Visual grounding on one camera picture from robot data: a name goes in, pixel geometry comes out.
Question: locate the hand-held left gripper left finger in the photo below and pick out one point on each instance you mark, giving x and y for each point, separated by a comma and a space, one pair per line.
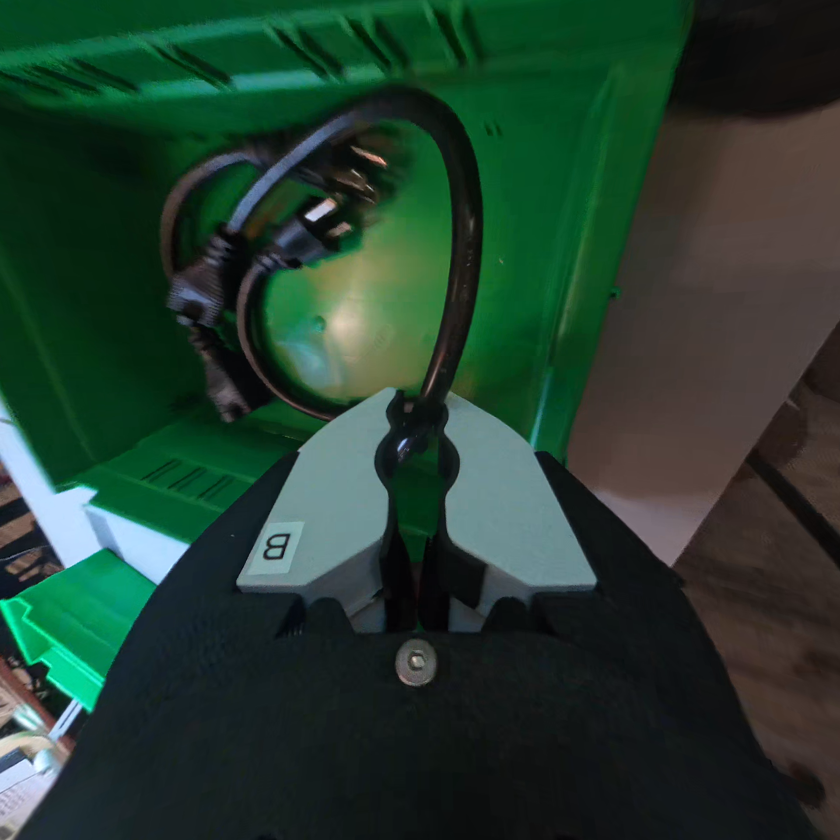
315, 518

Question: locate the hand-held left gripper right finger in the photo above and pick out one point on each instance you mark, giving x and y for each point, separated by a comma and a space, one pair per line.
518, 518

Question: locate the green plastic bin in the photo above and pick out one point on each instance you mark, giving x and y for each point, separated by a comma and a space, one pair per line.
98, 295

